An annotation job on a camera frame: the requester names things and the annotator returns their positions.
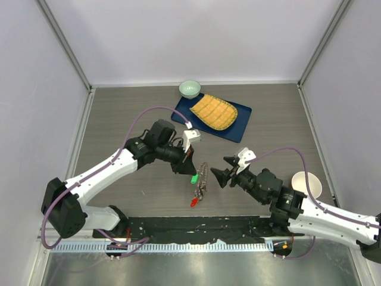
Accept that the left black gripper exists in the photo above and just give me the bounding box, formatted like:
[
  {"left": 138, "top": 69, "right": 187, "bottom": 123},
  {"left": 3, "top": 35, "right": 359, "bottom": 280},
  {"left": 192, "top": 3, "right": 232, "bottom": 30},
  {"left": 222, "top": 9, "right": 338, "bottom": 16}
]
[{"left": 157, "top": 140, "right": 197, "bottom": 175}]

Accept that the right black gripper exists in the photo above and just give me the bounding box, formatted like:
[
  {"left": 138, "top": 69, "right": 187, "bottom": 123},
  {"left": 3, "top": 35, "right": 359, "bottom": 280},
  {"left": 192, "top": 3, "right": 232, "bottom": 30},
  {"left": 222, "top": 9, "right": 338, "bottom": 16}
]
[{"left": 211, "top": 156, "right": 267, "bottom": 204}]

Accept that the green capped key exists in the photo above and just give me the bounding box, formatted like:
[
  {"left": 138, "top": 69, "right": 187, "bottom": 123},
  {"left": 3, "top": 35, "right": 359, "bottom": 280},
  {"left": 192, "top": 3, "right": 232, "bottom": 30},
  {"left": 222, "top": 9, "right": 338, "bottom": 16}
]
[{"left": 190, "top": 174, "right": 199, "bottom": 184}]

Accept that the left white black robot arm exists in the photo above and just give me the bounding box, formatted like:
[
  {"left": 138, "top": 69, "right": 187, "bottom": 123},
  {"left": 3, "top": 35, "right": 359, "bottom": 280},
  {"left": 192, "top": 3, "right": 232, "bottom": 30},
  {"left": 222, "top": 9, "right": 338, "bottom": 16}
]
[{"left": 42, "top": 119, "right": 201, "bottom": 238}]

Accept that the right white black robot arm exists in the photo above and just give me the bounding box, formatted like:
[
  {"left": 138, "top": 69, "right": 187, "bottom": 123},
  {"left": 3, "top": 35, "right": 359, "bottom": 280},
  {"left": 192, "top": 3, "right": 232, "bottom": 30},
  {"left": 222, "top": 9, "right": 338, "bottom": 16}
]
[{"left": 211, "top": 156, "right": 380, "bottom": 263}]

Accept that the yellow woven bamboo mat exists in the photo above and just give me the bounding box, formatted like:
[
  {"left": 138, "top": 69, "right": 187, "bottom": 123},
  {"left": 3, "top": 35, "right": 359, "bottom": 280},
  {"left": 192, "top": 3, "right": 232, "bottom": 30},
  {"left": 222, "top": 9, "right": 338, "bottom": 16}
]
[{"left": 190, "top": 94, "right": 238, "bottom": 131}]

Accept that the light green ceramic bowl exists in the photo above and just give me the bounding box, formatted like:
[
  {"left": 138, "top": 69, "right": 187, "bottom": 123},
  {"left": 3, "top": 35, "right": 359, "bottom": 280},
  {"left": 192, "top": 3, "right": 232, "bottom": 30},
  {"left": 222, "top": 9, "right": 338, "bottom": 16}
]
[{"left": 179, "top": 80, "right": 201, "bottom": 100}]

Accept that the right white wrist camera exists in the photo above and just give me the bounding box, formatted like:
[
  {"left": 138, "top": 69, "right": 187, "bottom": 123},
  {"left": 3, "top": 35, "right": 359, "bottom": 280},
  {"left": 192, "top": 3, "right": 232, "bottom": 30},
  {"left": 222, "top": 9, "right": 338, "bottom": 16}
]
[{"left": 236, "top": 147, "right": 257, "bottom": 174}]

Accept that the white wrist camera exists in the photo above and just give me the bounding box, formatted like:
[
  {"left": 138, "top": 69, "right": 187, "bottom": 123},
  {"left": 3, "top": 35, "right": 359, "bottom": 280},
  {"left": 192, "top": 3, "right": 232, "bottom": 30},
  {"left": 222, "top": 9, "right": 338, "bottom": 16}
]
[
  {"left": 236, "top": 147, "right": 257, "bottom": 174},
  {"left": 182, "top": 122, "right": 201, "bottom": 153}
]

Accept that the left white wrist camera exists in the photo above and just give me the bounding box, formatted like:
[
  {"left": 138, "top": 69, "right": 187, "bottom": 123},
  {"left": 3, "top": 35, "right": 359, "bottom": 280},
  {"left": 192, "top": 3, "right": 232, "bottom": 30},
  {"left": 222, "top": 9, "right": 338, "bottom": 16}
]
[{"left": 182, "top": 122, "right": 201, "bottom": 153}]

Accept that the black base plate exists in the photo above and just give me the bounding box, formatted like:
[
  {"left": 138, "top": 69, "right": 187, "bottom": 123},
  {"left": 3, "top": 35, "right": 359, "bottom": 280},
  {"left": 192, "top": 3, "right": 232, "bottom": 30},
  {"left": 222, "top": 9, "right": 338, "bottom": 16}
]
[{"left": 109, "top": 216, "right": 292, "bottom": 244}]

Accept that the slotted white cable duct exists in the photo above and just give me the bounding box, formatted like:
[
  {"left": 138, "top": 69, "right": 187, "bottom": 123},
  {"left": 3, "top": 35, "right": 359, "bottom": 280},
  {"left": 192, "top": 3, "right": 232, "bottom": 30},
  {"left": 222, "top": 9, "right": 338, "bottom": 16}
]
[{"left": 51, "top": 240, "right": 273, "bottom": 254}]

